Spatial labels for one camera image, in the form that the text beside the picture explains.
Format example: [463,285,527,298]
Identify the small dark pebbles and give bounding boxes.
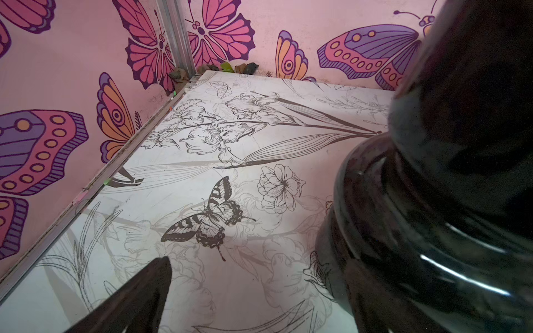
[169,62,259,83]

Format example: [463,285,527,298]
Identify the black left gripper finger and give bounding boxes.
[68,257,172,333]

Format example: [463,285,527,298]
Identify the aluminium frame post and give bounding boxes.
[157,0,196,78]

